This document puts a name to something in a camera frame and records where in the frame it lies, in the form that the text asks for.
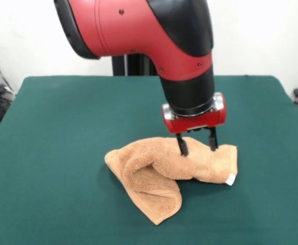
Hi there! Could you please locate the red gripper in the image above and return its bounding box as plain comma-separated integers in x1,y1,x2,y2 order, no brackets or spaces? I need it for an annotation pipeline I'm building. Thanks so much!
164,92,227,157

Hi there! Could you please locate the dark green table cloth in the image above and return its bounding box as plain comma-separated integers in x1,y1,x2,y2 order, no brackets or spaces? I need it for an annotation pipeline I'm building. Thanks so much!
0,75,298,245

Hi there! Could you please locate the tan terry towel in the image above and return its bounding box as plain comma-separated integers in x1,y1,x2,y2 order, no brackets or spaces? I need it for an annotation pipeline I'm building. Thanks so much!
104,136,239,226

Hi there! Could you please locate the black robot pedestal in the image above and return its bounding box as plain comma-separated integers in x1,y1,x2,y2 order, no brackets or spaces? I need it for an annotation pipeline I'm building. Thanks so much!
112,52,163,77

